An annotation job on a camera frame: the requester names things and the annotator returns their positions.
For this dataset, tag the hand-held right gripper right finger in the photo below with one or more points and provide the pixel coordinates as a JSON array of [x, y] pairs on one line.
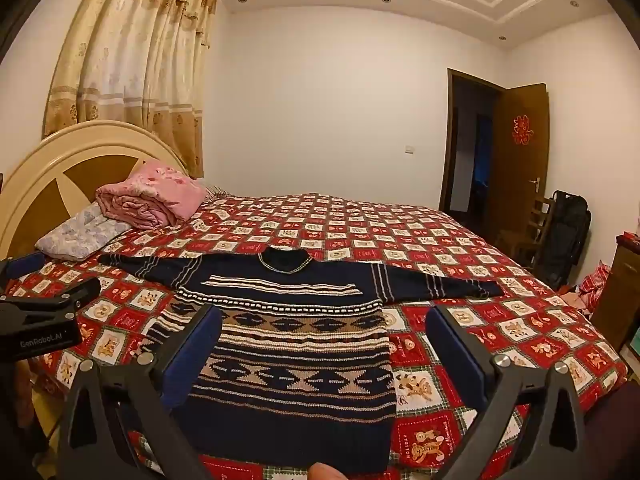
[[447, 345]]

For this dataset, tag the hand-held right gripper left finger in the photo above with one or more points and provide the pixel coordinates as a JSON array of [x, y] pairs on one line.
[[202, 340]]

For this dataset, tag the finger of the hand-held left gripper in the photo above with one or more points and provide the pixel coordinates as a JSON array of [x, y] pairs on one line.
[[65, 295], [25, 264]]

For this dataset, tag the navy patterned knit sweater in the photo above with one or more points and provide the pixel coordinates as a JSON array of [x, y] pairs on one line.
[[300, 360]]

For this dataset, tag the person's right hand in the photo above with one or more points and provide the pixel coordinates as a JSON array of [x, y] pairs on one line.
[[326, 472]]

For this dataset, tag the grey floral pillow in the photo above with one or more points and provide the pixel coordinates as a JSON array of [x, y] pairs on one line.
[[80, 232]]

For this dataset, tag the cream wooden bed headboard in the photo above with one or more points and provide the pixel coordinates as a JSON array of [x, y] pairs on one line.
[[30, 180]]

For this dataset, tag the red bear printed blanket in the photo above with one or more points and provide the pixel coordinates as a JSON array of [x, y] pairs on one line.
[[450, 240]]

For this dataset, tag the pink folded quilt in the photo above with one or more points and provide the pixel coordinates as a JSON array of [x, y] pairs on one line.
[[165, 190]]

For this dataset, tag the brown striped cloth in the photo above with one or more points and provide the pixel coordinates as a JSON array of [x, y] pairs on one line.
[[217, 193]]

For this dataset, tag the wooden chair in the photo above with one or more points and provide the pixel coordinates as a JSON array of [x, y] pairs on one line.
[[542, 220]]

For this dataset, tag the red plaid bag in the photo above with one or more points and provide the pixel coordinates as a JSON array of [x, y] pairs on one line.
[[595, 285]]

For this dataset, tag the black bag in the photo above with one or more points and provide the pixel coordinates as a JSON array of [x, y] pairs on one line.
[[567, 240]]

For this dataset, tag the brown wooden cabinet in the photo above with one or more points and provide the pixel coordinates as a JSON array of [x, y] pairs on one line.
[[617, 285]]

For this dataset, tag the brown wooden door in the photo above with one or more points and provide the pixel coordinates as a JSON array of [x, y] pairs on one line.
[[520, 175]]

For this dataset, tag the beige floral curtain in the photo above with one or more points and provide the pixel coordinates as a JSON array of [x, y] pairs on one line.
[[125, 60]]

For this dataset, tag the red paper door decoration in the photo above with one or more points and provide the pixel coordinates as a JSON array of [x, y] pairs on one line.
[[521, 130]]

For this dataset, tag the dark wooden door frame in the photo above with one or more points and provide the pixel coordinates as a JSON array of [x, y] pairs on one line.
[[452, 150]]

